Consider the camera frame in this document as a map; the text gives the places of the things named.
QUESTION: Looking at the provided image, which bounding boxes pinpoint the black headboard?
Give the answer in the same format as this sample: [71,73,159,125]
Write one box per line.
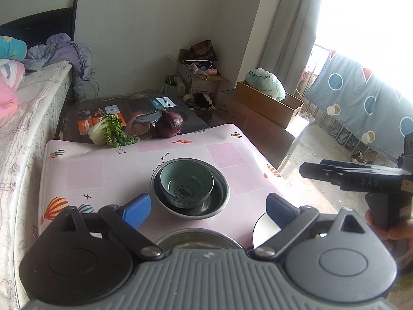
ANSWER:
[1,0,78,48]

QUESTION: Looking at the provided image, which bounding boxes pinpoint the white ceramic plate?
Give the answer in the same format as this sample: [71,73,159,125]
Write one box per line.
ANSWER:
[253,213,281,248]

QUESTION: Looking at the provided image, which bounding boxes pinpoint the bok choy cabbage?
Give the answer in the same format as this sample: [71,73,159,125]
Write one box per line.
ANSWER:
[88,114,140,148]

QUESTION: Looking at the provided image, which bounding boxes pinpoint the small steel bowl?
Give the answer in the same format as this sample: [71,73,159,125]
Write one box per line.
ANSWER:
[151,158,230,220]

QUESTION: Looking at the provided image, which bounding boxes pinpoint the green plastic bag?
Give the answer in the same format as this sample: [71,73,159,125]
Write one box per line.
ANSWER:
[245,68,286,101]

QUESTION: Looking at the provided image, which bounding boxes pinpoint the pink patterned tablecloth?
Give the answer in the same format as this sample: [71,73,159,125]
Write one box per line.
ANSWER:
[38,122,323,253]

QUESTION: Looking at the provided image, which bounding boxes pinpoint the large brown grey carton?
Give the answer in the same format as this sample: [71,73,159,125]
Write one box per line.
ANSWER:
[211,91,309,171]

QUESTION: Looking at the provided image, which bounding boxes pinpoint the pink and teal quilt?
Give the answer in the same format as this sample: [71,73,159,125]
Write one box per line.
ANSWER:
[0,36,27,127]

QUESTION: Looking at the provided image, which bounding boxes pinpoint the purple grey clothes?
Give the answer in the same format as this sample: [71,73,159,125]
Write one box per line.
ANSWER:
[22,33,92,102]

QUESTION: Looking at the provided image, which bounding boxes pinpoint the open cardboard box clutter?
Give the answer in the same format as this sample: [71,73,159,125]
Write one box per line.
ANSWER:
[162,40,227,120]

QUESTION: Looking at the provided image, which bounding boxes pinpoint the medium steel basin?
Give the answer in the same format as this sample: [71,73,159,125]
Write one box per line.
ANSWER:
[155,228,242,251]

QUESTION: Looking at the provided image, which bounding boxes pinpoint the long brown cardboard box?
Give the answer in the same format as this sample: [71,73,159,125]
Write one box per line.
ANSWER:
[233,81,304,128]

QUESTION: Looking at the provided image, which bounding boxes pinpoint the right hand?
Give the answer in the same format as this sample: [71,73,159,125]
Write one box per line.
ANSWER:
[365,209,412,254]

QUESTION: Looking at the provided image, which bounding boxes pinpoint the blue patterned hanging sheet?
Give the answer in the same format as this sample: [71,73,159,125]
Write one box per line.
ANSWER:
[306,52,412,160]

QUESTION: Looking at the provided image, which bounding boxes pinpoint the grey curtain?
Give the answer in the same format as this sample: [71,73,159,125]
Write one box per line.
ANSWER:
[260,0,321,94]

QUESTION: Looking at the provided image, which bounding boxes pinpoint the teal ceramic bowl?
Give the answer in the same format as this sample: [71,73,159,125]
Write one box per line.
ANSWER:
[160,160,215,209]

